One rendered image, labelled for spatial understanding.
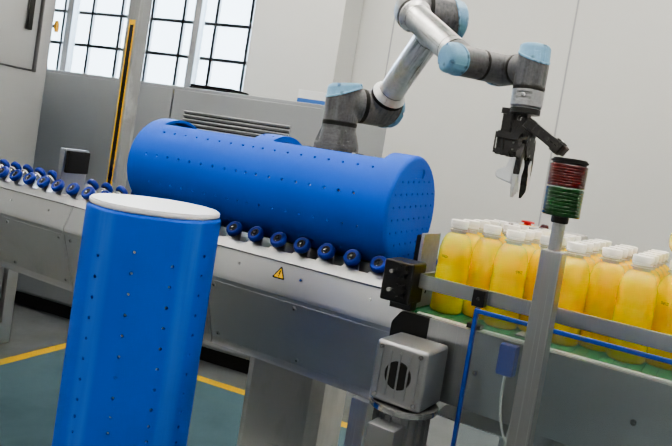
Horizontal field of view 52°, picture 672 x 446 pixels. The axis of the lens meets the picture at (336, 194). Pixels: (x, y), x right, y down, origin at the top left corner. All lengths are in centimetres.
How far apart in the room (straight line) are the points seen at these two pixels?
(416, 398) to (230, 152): 87
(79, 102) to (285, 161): 268
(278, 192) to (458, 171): 286
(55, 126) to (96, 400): 309
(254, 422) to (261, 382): 13
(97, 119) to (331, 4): 164
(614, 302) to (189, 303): 86
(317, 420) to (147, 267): 105
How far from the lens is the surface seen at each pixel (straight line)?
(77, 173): 254
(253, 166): 184
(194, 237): 145
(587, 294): 151
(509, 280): 149
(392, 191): 163
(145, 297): 145
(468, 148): 454
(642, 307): 145
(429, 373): 139
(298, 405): 230
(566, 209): 123
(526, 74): 170
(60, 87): 447
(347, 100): 226
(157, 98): 400
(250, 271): 184
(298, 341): 181
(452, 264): 153
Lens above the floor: 120
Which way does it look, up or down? 3 degrees down
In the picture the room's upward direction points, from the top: 9 degrees clockwise
